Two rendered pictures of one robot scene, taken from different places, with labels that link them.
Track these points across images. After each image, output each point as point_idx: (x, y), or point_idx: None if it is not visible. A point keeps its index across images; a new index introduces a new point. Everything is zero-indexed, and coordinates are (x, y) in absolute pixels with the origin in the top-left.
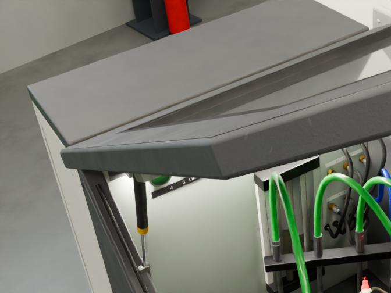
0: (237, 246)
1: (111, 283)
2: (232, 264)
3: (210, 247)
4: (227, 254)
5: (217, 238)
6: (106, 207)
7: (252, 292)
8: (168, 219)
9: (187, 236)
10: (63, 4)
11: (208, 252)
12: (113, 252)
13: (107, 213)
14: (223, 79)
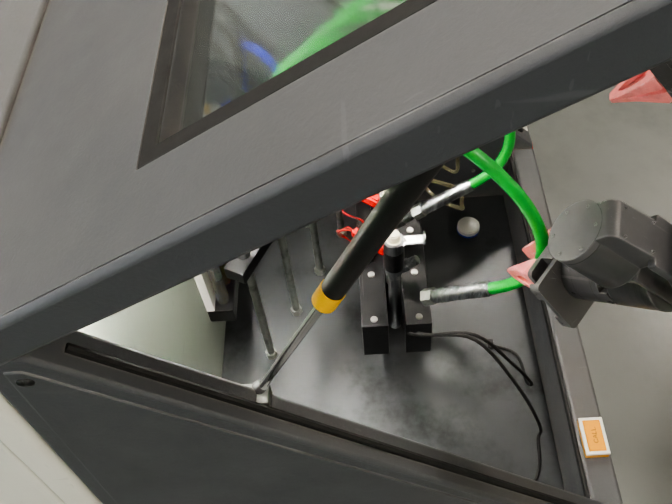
0: (179, 289)
1: (127, 503)
2: (185, 319)
3: (167, 317)
4: (178, 310)
5: (165, 297)
6: (126, 367)
7: (206, 338)
8: (128, 320)
9: (149, 326)
10: None
11: (168, 328)
12: (194, 425)
13: (135, 373)
14: (26, 11)
